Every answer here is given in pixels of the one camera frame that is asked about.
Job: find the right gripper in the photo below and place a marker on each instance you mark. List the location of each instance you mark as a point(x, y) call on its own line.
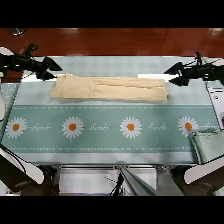
point(201, 72)

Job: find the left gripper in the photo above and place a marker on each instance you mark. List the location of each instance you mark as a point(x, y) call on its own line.
point(25, 64)

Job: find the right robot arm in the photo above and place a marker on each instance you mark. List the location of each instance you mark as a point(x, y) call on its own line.
point(203, 173)

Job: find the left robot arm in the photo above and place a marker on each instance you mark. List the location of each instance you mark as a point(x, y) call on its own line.
point(13, 176)

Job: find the cream garment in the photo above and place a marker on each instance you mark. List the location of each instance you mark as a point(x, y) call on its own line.
point(110, 88)

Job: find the silver frame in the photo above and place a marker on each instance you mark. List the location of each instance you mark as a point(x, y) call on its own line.
point(143, 183)

